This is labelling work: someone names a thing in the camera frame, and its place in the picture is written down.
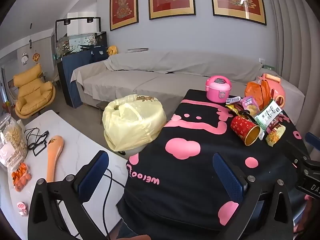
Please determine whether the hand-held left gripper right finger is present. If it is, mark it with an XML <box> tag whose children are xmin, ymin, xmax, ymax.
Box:
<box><xmin>212</xmin><ymin>152</ymin><xmax>293</xmax><ymax>240</ymax></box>

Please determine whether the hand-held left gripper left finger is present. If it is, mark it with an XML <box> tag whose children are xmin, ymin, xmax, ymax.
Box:
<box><xmin>27</xmin><ymin>150</ymin><xmax>110</xmax><ymax>240</ymax></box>

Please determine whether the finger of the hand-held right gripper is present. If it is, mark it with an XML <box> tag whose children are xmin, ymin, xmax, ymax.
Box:
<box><xmin>305</xmin><ymin>132</ymin><xmax>320</xmax><ymax>153</ymax></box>
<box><xmin>286</xmin><ymin>140</ymin><xmax>312</xmax><ymax>167</ymax></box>

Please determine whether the red snack wrapper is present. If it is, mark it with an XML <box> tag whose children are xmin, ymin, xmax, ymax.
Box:
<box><xmin>266</xmin><ymin>120</ymin><xmax>283</xmax><ymax>133</ymax></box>

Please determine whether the white trash bin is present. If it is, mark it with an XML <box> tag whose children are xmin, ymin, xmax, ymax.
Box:
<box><xmin>114</xmin><ymin>145</ymin><xmax>148</xmax><ymax>159</ymax></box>

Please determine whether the green and white snack packet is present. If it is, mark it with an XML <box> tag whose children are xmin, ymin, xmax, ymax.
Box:
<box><xmin>254</xmin><ymin>99</ymin><xmax>282</xmax><ymax>130</ymax></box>

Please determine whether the red paper cup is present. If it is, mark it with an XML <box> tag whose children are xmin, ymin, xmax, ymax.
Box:
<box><xmin>230</xmin><ymin>115</ymin><xmax>261</xmax><ymax>146</ymax></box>

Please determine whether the purple snack packet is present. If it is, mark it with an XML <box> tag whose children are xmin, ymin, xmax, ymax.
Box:
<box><xmin>240</xmin><ymin>97</ymin><xmax>260</xmax><ymax>117</ymax></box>

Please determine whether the dark yellow snack wrapper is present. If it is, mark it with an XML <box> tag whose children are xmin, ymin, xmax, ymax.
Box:
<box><xmin>226</xmin><ymin>97</ymin><xmax>247</xmax><ymax>115</ymax></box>

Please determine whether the orange plastic bag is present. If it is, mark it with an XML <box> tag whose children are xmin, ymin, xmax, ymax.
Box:
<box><xmin>244</xmin><ymin>80</ymin><xmax>273</xmax><ymax>109</ymax></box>

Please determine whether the black cloth with pink print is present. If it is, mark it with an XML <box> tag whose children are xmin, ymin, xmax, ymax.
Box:
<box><xmin>116</xmin><ymin>89</ymin><xmax>313</xmax><ymax>240</ymax></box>

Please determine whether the peach massage hammer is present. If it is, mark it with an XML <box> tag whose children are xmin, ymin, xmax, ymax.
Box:
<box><xmin>46</xmin><ymin>135</ymin><xmax>64</xmax><ymax>183</ymax></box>

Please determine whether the pink toy toaster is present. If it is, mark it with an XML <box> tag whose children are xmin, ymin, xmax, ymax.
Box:
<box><xmin>258</xmin><ymin>73</ymin><xmax>286</xmax><ymax>110</ymax></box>

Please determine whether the small wooden stool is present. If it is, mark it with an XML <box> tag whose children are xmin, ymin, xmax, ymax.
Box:
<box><xmin>96</xmin><ymin>101</ymin><xmax>110</xmax><ymax>117</ymax></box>

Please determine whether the box of orange cherry tomatoes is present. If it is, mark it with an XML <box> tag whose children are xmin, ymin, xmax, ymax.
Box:
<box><xmin>11</xmin><ymin>162</ymin><xmax>32</xmax><ymax>192</ymax></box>

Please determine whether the small pink toy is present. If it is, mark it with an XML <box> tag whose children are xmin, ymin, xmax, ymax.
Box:
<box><xmin>17</xmin><ymin>202</ymin><xmax>28</xmax><ymax>217</ymax></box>

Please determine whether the glass jar of nuts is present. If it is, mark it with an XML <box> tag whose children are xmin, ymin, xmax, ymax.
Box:
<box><xmin>0</xmin><ymin>113</ymin><xmax>28</xmax><ymax>167</ymax></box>

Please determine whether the pink toy rice cooker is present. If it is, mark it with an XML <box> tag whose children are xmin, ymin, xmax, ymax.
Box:
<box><xmin>205</xmin><ymin>76</ymin><xmax>232</xmax><ymax>103</ymax></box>

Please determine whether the grey curtain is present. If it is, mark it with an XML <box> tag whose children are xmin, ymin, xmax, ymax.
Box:
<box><xmin>265</xmin><ymin>0</ymin><xmax>320</xmax><ymax>135</ymax></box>

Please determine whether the yellow armchair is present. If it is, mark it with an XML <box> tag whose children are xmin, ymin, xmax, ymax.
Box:
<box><xmin>13</xmin><ymin>64</ymin><xmax>56</xmax><ymax>119</ymax></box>

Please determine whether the grey covered sofa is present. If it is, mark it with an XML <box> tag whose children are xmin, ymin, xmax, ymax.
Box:
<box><xmin>71</xmin><ymin>50</ymin><xmax>306</xmax><ymax>113</ymax></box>

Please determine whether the dark blue garment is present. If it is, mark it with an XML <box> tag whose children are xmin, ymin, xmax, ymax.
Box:
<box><xmin>90</xmin><ymin>45</ymin><xmax>107</xmax><ymax>62</ymax></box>

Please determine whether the glass fish tank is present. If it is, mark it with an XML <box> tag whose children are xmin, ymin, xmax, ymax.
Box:
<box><xmin>55</xmin><ymin>31</ymin><xmax>108</xmax><ymax>60</ymax></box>

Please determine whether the black fish tank light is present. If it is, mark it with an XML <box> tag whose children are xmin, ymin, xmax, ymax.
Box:
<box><xmin>55</xmin><ymin>17</ymin><xmax>101</xmax><ymax>38</ymax></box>

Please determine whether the narrow red framed picture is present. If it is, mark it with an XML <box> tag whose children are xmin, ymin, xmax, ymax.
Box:
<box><xmin>109</xmin><ymin>0</ymin><xmax>139</xmax><ymax>31</ymax></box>

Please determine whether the long black cable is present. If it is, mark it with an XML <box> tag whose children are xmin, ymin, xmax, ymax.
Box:
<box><xmin>104</xmin><ymin>167</ymin><xmax>128</xmax><ymax>240</ymax></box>

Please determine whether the thin black cable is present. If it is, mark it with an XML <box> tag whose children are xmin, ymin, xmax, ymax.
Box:
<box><xmin>24</xmin><ymin>128</ymin><xmax>49</xmax><ymax>147</ymax></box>

